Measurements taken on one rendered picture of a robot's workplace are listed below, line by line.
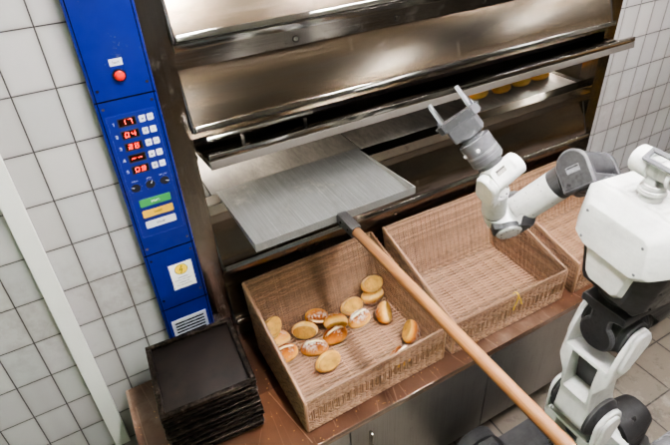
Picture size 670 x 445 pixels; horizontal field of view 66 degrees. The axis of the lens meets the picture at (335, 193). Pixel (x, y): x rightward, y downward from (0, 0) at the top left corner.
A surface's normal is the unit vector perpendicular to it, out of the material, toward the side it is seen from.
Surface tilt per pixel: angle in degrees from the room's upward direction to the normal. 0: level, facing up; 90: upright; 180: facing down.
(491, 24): 70
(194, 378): 0
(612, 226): 90
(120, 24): 90
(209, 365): 0
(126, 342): 90
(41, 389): 90
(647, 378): 0
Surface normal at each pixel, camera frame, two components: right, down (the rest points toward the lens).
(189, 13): 0.43, 0.14
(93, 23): 0.48, 0.46
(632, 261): -0.93, 0.24
